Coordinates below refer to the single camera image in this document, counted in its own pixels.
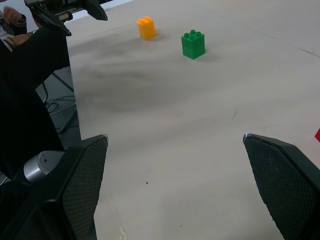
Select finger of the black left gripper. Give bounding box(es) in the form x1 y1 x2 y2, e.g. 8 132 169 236
29 4 73 38
84 0 109 22

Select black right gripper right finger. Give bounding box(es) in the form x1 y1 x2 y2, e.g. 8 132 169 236
242 133 320 240

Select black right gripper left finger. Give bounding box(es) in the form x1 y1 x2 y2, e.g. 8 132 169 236
0 134 109 240

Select bystander bare hand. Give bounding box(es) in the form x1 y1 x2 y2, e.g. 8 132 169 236
6 31 38 49

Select bystander hand with fur cuff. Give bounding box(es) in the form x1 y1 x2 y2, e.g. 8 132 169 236
2 6 24 24

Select silver robot body cylinder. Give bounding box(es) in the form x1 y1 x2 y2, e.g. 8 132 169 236
22 150 66 185

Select orange toy brick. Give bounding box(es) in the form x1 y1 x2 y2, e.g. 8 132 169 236
136 15 157 41

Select bystander black clothing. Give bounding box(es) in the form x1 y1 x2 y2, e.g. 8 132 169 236
0 14 72 181

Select green toy brick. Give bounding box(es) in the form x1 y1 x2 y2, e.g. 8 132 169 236
180 29 207 61

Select black floor cable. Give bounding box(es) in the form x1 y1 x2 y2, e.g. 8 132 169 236
44 96 77 115

